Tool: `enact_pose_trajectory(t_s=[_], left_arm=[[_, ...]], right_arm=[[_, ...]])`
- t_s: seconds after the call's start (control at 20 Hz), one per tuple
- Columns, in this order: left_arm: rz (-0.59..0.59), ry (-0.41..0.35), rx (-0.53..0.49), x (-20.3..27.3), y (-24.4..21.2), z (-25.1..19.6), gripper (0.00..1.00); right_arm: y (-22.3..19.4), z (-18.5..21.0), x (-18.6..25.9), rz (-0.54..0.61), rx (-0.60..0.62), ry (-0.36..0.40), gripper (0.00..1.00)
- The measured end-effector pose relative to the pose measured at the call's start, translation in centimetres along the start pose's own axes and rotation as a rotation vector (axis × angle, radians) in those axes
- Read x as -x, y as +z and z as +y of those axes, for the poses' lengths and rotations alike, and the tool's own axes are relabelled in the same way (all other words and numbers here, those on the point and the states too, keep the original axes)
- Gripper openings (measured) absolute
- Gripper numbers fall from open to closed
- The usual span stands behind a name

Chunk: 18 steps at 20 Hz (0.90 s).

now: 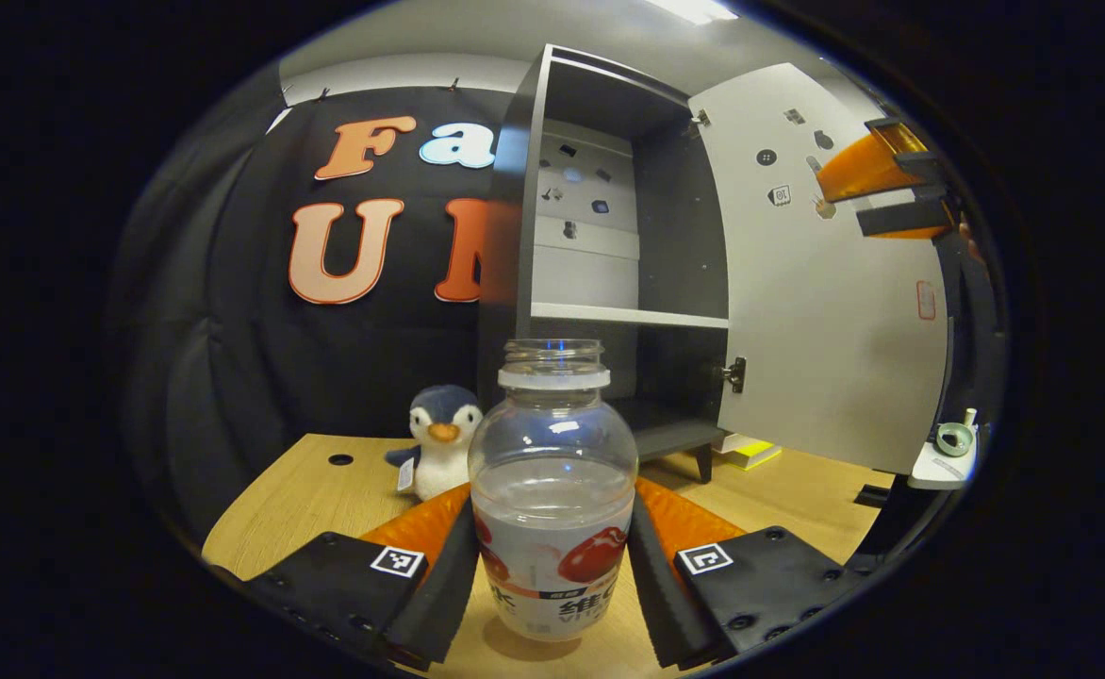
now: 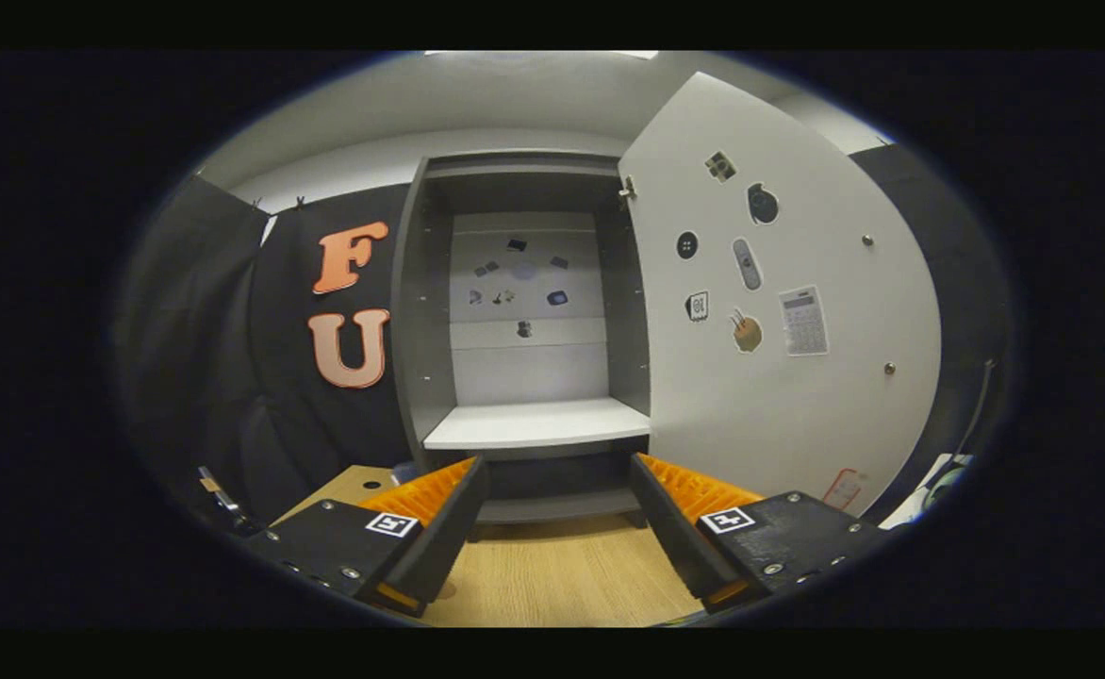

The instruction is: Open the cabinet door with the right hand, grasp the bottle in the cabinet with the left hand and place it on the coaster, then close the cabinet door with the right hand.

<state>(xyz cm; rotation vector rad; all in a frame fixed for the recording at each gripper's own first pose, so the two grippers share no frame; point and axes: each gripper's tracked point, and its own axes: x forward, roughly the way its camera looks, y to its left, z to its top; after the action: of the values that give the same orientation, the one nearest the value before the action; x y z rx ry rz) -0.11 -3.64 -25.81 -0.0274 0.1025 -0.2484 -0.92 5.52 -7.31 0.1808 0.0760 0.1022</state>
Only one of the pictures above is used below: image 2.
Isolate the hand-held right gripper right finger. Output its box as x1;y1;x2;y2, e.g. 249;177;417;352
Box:
628;455;888;614

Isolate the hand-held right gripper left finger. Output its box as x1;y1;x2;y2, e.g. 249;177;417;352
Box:
246;455;490;619

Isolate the beige cabinet door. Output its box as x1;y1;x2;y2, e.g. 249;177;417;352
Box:
617;73;942;518

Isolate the dark grey cabinet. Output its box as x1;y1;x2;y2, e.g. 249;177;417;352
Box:
390;151;653;529

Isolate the black backdrop cloth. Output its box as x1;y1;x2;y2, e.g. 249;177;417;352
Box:
114;141;1015;529

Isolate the white flat object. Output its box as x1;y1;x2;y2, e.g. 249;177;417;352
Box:
878;453;976;529

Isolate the grey-green round object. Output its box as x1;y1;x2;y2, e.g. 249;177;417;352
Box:
925;462;970;505

